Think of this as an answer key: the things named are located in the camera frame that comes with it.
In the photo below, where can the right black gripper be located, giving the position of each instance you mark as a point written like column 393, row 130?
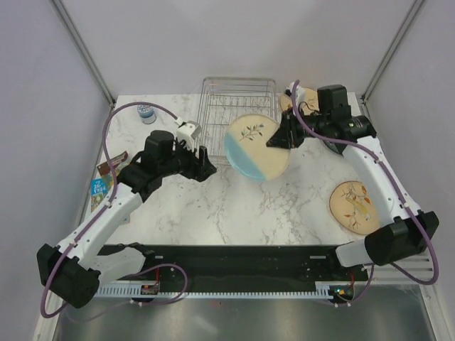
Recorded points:
column 287, row 136

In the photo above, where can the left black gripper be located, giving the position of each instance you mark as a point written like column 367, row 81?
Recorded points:
column 199, row 169

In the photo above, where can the blue and cream plate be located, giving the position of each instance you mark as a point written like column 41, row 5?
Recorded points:
column 246, row 149

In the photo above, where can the cream plate with yellow bird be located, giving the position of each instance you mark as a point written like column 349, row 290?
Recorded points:
column 352, row 207

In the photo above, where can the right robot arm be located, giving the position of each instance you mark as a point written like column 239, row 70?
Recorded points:
column 405, row 230

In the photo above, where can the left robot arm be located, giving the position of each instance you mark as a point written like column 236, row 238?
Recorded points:
column 73, row 270

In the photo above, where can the cream plate with blue bird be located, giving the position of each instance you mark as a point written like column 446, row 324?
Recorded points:
column 308, row 106

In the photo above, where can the small blue-lidded jar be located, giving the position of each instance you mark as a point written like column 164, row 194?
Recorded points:
column 146, row 113

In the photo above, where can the brown and yellow book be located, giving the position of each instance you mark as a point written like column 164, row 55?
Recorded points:
column 118, row 162

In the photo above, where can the blue paperback book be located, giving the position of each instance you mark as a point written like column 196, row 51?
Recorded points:
column 99, row 190

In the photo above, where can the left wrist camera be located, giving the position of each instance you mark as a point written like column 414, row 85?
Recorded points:
column 187, row 133

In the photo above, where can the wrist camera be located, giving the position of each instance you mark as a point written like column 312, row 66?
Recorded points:
column 187, row 133
column 298, row 92

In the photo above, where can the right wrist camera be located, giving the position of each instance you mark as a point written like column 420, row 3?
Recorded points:
column 298, row 92

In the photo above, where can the metal wire dish rack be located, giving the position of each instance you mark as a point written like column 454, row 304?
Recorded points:
column 223, row 99

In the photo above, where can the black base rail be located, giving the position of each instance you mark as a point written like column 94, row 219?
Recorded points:
column 243, row 269

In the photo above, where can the white cable duct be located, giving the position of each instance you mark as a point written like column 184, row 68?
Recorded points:
column 128, row 289

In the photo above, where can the aluminium frame profile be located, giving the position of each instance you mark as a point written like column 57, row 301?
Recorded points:
column 64, row 15

